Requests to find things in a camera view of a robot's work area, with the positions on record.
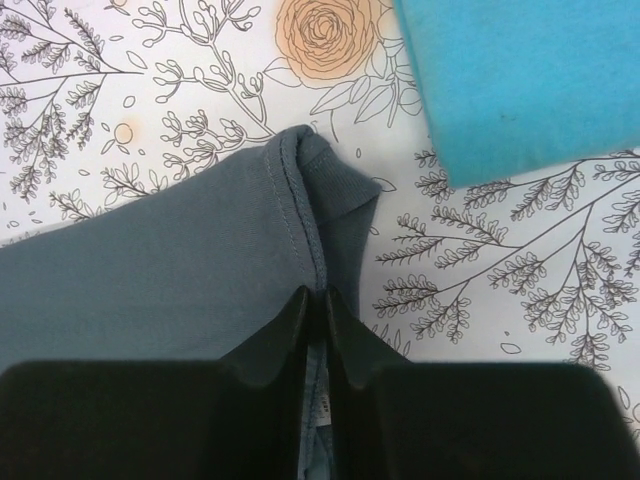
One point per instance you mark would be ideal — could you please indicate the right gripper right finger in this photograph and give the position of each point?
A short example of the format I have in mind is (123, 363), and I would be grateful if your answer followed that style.
(396, 419)

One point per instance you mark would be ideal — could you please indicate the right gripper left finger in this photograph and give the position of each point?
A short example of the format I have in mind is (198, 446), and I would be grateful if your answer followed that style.
(235, 418)

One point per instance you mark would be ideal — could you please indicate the dark blue t-shirt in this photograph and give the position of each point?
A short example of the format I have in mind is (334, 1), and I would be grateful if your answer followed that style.
(191, 271)

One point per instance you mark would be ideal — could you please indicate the floral table mat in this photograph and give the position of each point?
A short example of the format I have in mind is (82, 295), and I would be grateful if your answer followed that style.
(105, 102)

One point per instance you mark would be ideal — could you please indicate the folded teal t-shirt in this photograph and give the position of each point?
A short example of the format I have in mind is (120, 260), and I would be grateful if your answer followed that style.
(509, 87)

